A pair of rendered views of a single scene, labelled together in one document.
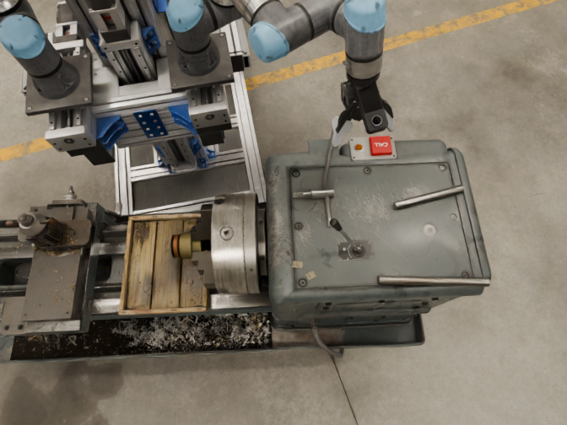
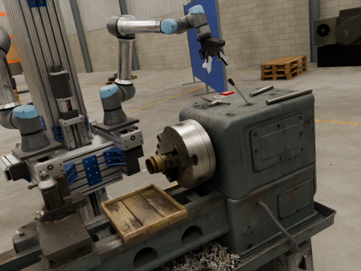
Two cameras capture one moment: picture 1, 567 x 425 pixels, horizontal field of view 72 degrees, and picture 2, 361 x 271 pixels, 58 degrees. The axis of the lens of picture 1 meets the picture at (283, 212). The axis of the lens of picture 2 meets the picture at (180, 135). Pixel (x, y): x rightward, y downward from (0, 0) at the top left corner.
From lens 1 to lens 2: 1.40 m
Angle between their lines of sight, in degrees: 53
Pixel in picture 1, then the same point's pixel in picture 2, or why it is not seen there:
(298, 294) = (236, 116)
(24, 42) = (30, 108)
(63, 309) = (81, 236)
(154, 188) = not seen: outside the picture
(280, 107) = not seen: hidden behind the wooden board
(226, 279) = (193, 144)
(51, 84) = (38, 138)
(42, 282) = (54, 234)
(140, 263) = (122, 217)
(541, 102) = not seen: hidden behind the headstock
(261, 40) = (168, 20)
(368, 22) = (200, 8)
